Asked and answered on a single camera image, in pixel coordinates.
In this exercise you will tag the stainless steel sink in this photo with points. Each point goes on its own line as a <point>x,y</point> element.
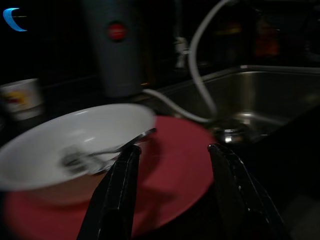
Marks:
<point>262,95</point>

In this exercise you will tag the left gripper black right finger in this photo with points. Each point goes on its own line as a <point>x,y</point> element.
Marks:
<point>240,195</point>

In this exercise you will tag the pink round plate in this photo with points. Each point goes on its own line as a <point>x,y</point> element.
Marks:
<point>172,162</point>

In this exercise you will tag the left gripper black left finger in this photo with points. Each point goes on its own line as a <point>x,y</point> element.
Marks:
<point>117,195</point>

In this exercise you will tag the white printed mug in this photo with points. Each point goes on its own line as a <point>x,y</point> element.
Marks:
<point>20,97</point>

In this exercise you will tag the metal fork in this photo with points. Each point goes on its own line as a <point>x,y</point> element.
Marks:
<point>105,152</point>

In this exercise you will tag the steel bowl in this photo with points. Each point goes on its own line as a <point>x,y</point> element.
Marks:
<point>231,133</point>

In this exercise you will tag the dark container with colourful lid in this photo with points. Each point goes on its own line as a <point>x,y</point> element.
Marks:
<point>227,42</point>

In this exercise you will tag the orange peach juice carton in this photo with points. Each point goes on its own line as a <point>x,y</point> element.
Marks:
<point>267,40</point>

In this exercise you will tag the grey water filter cylinder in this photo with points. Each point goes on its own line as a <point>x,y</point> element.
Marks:
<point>117,62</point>

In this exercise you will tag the white bowl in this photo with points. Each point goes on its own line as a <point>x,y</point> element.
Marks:
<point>50,140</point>

